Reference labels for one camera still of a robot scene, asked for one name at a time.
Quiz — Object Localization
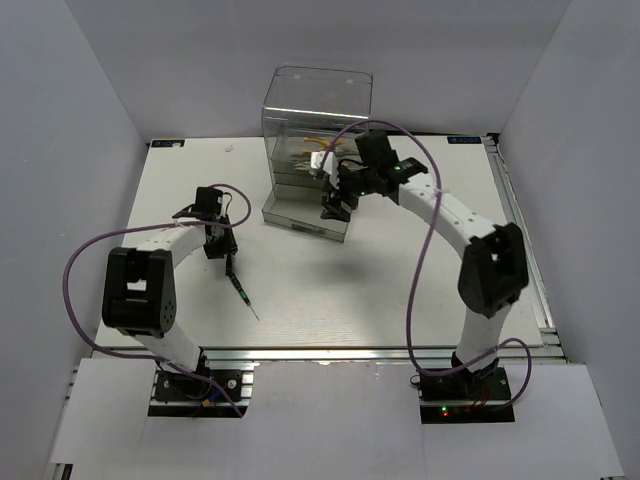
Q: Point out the yellow long nose pliers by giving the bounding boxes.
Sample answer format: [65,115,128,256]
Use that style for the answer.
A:
[302,137,347,155]

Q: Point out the black label sticker on table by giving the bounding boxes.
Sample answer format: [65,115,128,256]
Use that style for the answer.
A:
[150,139,185,148]

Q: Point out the orange black handled pliers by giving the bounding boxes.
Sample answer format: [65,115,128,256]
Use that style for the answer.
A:
[293,154,316,173]

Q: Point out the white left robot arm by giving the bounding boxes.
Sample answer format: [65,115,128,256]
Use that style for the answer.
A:
[102,186,247,399]

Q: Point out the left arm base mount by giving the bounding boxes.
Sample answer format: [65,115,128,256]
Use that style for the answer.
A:
[148,353,257,419]

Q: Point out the clear plastic drawer organizer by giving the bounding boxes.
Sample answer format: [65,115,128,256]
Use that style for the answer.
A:
[261,64,373,242]

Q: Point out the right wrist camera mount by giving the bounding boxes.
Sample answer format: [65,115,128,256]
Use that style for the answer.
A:
[309,151,339,190]

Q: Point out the green screwdriver slanted left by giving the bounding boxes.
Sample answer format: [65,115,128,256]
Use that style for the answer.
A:
[228,273,260,320]

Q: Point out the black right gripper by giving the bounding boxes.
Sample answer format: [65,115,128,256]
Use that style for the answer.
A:
[319,167,375,224]

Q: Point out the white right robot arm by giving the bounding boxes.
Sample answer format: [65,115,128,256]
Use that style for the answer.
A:
[309,131,529,399]

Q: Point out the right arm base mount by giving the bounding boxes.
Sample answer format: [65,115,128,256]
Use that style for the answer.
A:
[410,367,515,425]

